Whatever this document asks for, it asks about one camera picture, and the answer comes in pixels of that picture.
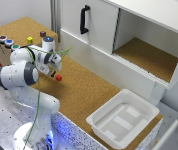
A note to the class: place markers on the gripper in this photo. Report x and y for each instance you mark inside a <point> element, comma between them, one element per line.
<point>54,61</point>

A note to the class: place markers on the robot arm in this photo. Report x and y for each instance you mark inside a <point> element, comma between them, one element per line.
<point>17,76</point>

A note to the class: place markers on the purple block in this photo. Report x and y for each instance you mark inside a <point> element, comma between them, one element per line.
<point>42,33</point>

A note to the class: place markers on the yellow block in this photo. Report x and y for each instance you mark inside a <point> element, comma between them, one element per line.
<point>30,40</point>

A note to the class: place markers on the green button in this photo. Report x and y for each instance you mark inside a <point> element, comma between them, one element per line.
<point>15,47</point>

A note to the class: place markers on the white cabinet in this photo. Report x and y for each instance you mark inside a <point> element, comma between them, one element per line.
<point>99,63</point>

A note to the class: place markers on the wooden drawer box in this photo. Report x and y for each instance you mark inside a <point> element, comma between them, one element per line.
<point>20,28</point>

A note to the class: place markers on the red button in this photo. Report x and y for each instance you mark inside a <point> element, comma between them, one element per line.
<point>2,38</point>

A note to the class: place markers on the white sliding door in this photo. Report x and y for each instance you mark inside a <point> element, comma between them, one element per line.
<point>100,23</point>

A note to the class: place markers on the white plastic box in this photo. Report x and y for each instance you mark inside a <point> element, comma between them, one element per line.
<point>124,118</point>

